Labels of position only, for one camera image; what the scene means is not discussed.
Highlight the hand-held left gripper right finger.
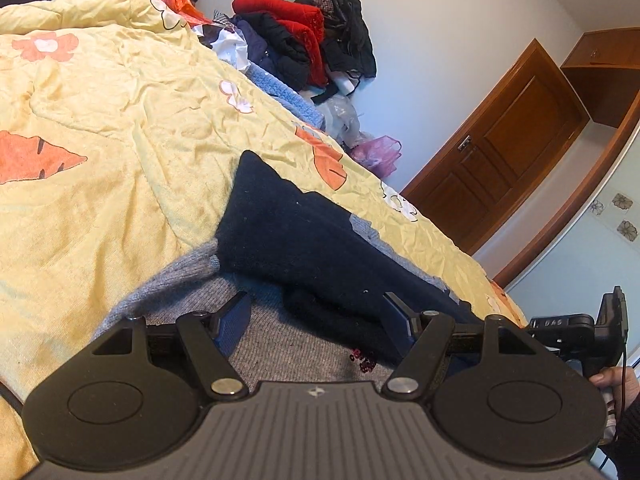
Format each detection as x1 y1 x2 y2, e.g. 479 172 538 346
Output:
381 291 534 402

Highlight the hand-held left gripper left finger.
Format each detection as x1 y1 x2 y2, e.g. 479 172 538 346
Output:
92 291 253 402

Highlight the grey and navy knit sweater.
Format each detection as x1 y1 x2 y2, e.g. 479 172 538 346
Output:
92 149 482 392

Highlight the person's right forearm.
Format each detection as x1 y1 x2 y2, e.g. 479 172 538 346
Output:
604 396 640 480

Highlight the person's right hand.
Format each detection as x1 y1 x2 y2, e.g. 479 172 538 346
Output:
589 366 640 409

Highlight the pale wardrobe sliding door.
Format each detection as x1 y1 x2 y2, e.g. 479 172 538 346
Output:
492 115 640 366

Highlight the pink plastic bag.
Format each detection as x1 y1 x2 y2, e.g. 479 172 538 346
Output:
349 134 404 179

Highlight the brown wooden door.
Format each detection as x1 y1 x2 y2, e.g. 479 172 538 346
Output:
399 36 592 257

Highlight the clear plastic bag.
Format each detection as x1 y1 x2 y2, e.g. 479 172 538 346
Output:
314 94 374 149

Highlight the light blue knit garment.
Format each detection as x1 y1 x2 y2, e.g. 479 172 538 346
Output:
244 61 327 129

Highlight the brown wooden cabinet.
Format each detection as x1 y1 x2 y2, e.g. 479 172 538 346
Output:
559 26 640 129

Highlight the yellow floral blanket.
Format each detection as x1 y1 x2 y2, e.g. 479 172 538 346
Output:
0 0 532 480

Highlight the navy garment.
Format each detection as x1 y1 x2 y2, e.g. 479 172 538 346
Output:
231 12 312 94

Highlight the white and dark printed cloth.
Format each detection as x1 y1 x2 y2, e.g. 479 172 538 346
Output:
191 19 251 69

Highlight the black garment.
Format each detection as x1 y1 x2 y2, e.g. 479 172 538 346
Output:
320 0 379 82

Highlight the red garment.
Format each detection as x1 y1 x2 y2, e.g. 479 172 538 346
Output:
231 0 331 87

